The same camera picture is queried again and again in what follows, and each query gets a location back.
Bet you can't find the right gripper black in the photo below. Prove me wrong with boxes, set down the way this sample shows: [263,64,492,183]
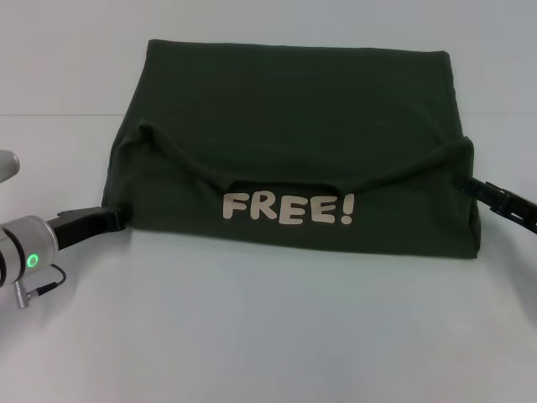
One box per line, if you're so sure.
[455,173,537,234]

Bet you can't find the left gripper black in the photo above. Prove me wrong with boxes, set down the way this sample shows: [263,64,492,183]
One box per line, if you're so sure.
[46,202,132,254]

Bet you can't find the dark green t-shirt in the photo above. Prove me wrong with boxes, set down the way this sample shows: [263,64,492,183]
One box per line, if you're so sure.
[102,39,479,260]

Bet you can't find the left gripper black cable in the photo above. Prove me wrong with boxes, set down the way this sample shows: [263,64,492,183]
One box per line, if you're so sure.
[14,266,68,310]

